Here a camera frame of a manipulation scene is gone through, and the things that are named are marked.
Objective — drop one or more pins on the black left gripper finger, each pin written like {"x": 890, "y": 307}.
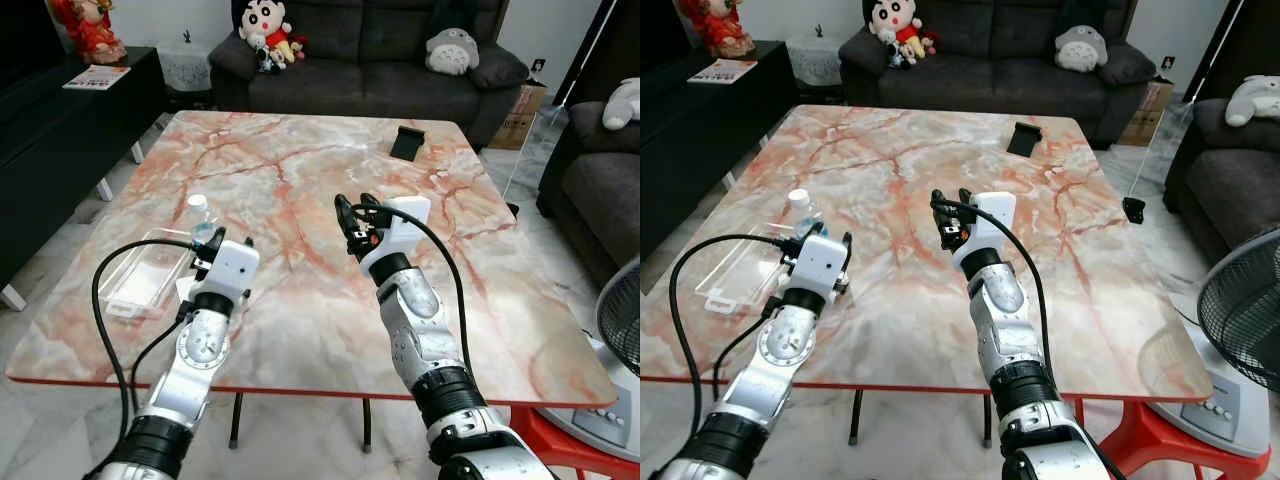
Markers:
{"x": 216, "y": 238}
{"x": 846, "y": 262}

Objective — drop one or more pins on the white and red booklet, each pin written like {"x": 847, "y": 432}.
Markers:
{"x": 97, "y": 77}
{"x": 722, "y": 70}

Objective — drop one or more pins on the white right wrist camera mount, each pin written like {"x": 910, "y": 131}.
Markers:
{"x": 400, "y": 228}
{"x": 988, "y": 220}

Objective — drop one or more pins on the black low TV cabinet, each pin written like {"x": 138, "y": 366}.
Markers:
{"x": 60, "y": 150}
{"x": 700, "y": 140}

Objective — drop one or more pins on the dark grey fabric sofa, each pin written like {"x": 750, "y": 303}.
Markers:
{"x": 370, "y": 70}
{"x": 1000, "y": 65}

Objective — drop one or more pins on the white plush toy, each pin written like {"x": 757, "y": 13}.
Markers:
{"x": 1255, "y": 100}
{"x": 624, "y": 103}

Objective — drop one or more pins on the red dressed doll figure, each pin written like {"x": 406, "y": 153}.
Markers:
{"x": 720, "y": 25}
{"x": 92, "y": 30}

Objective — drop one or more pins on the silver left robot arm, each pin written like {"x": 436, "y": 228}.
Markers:
{"x": 775, "y": 350}
{"x": 190, "y": 360}

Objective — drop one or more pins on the clear acrylic tray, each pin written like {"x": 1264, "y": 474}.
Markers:
{"x": 150, "y": 275}
{"x": 745, "y": 275}

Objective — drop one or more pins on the red plastic stool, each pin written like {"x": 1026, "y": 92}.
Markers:
{"x": 550, "y": 445}
{"x": 1150, "y": 440}

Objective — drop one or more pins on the brown cardboard box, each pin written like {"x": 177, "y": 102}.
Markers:
{"x": 1148, "y": 112}
{"x": 520, "y": 115}

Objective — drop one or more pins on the cartoon boy plush doll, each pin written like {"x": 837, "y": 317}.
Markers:
{"x": 266, "y": 28}
{"x": 895, "y": 25}

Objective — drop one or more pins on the dark grey armchair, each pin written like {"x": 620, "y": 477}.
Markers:
{"x": 1230, "y": 180}
{"x": 600, "y": 190}

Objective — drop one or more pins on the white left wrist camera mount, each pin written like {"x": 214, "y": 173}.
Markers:
{"x": 235, "y": 268}
{"x": 822, "y": 262}

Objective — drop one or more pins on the white floor fan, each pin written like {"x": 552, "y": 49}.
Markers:
{"x": 620, "y": 400}
{"x": 1240, "y": 300}

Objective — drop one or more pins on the clear plastic water bottle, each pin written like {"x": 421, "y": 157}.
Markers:
{"x": 803, "y": 210}
{"x": 201, "y": 218}

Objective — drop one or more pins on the grey round plush toy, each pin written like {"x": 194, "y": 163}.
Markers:
{"x": 452, "y": 52}
{"x": 1081, "y": 49}

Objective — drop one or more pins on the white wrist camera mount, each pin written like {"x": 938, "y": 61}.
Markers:
{"x": 822, "y": 262}
{"x": 235, "y": 268}
{"x": 988, "y": 220}
{"x": 400, "y": 228}

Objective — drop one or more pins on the thin stand with black foot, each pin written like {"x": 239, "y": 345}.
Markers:
{"x": 1135, "y": 210}
{"x": 512, "y": 210}

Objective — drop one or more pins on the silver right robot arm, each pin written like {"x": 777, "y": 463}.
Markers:
{"x": 425, "y": 340}
{"x": 1005, "y": 320}

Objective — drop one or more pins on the white lace side table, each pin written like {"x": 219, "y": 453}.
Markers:
{"x": 815, "y": 60}
{"x": 183, "y": 65}

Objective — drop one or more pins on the black metal table legs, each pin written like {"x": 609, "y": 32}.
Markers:
{"x": 235, "y": 420}
{"x": 857, "y": 418}

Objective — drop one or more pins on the black phone stand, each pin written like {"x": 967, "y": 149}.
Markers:
{"x": 408, "y": 142}
{"x": 1024, "y": 139}

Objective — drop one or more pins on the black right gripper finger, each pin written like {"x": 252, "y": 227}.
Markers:
{"x": 939, "y": 203}
{"x": 967, "y": 199}
{"x": 343, "y": 210}
{"x": 370, "y": 206}

